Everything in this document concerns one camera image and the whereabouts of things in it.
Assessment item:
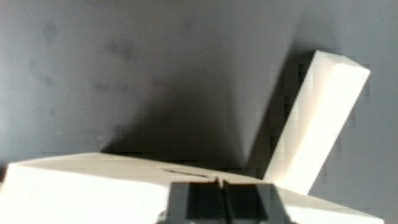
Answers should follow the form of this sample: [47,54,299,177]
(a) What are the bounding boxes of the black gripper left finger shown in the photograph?
[157,182,225,224]

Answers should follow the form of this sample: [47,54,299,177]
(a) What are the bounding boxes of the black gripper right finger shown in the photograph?
[225,183,299,224]

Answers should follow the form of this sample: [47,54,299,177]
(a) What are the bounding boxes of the small white cabinet top block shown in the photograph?
[0,153,385,224]

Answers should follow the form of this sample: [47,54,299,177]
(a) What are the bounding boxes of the white U-shaped fence frame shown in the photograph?
[264,50,370,194]

